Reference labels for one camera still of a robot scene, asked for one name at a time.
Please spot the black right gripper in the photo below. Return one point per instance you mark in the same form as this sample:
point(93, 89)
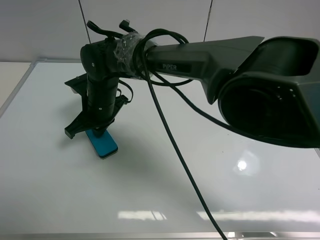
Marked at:
point(100, 104)

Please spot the teal whiteboard eraser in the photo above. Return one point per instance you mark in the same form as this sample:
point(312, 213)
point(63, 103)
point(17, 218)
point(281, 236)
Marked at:
point(103, 145)

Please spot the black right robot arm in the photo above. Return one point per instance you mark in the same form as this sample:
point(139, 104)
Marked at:
point(266, 90)

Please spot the white whiteboard with aluminium frame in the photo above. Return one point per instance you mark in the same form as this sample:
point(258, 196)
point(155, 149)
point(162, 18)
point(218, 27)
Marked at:
point(56, 188)

